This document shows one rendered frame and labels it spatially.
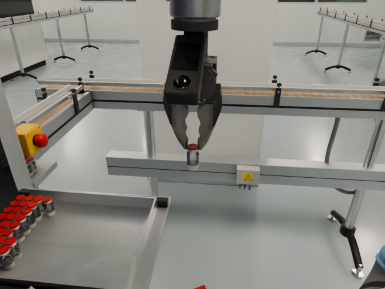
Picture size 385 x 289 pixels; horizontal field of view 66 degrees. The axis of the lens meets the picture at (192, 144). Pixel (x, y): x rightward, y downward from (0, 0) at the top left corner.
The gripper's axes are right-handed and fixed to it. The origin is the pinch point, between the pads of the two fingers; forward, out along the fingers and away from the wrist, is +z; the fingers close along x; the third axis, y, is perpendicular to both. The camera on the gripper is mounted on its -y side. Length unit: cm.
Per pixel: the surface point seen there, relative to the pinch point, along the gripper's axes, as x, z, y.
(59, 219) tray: 32.9, 25.5, 5.8
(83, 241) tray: 24.1, 25.5, -0.3
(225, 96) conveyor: -6, 21, 89
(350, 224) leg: -82, 96, 93
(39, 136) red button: 45, 13, 23
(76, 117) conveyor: 59, 27, 70
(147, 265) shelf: 8.5, 25.6, -4.9
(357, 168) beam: -76, 58, 93
